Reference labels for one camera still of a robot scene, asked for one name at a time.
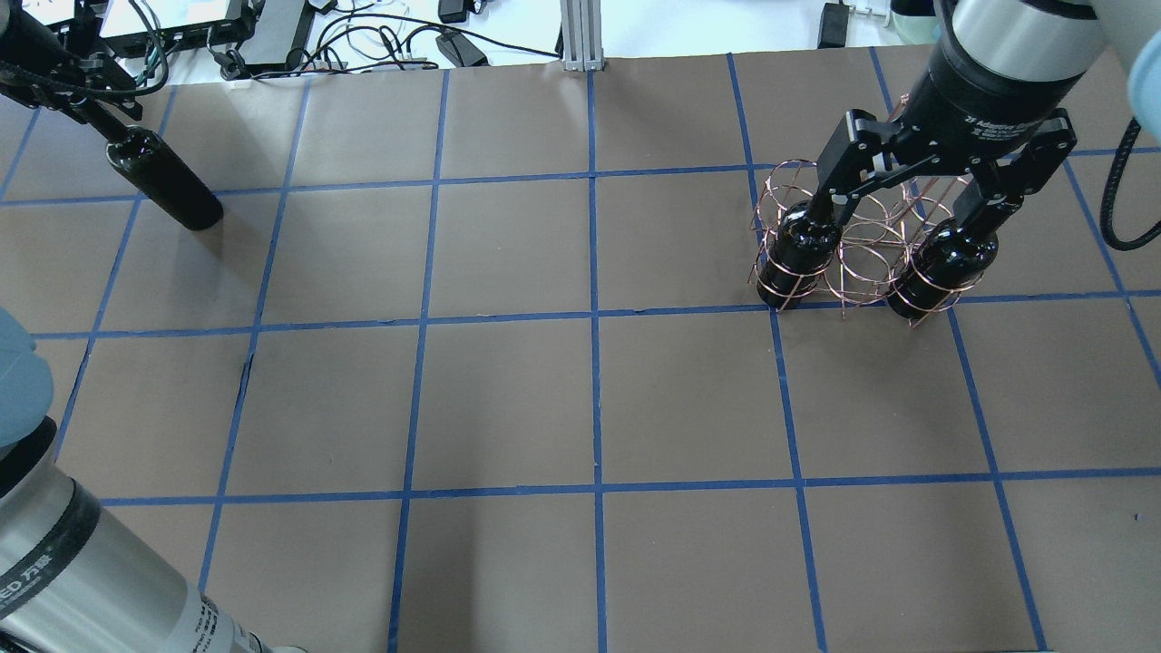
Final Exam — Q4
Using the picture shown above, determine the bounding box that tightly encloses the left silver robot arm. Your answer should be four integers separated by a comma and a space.
1, 1, 272, 652

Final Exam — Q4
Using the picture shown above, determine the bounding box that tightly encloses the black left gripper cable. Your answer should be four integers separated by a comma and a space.
1099, 119, 1161, 252

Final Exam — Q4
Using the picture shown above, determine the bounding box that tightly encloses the dark wine bottle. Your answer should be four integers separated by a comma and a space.
104, 125, 224, 231

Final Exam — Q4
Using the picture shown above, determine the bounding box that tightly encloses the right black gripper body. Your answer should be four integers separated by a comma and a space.
894, 41, 1079, 171

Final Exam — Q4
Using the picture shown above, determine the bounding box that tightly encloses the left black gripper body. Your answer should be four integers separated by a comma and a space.
1, 1, 101, 92

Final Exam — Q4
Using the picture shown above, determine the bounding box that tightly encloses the aluminium frame post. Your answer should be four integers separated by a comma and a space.
560, 0, 606, 72

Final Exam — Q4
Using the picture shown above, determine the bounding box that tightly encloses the dark basket bottle near handle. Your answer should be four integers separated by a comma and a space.
886, 218, 998, 322

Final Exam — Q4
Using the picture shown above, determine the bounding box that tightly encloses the copper wire wine basket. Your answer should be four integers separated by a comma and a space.
750, 157, 998, 327

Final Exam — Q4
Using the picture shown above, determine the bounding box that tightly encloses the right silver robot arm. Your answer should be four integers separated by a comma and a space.
807, 1, 1158, 234

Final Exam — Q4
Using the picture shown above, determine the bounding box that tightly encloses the dark basket bottle front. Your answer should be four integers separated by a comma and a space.
757, 201, 841, 311

